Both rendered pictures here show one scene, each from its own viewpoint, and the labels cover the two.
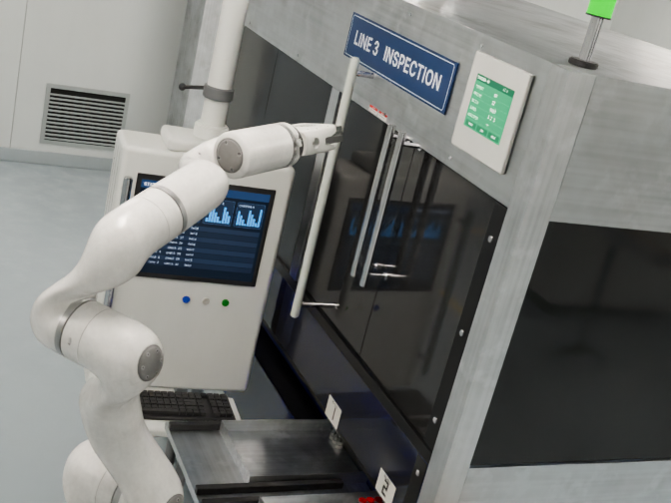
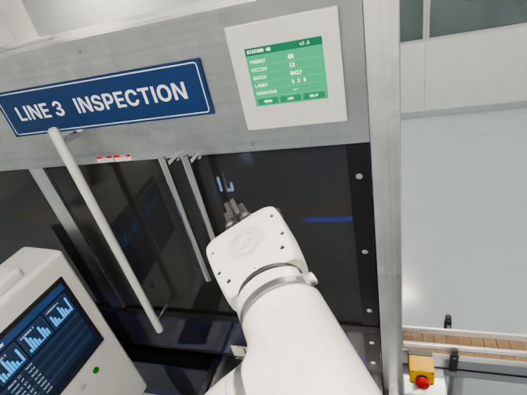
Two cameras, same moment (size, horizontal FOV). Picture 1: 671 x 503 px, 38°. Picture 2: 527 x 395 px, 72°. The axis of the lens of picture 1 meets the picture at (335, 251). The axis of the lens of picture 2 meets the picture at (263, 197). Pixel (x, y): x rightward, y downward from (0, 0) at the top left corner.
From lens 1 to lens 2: 1.59 m
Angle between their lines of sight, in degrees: 38
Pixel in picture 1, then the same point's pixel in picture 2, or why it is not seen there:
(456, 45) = (180, 42)
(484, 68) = (252, 39)
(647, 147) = not seen: hidden behind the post
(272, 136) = (325, 324)
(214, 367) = not seen: outside the picture
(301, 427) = (219, 373)
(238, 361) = (131, 381)
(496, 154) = (330, 106)
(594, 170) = not seen: hidden behind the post
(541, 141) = (390, 62)
